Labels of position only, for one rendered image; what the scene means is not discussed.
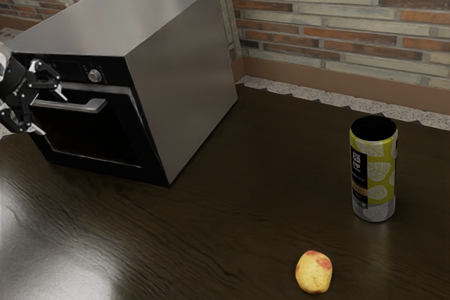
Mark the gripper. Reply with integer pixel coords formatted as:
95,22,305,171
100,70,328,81
0,56,69,136

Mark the black and steel oven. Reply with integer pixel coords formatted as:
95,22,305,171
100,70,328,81
1,0,240,189

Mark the yellow red apple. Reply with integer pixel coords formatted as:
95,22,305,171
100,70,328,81
295,249,334,295

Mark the yellow leaf print can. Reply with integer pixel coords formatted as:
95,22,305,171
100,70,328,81
349,115,399,223

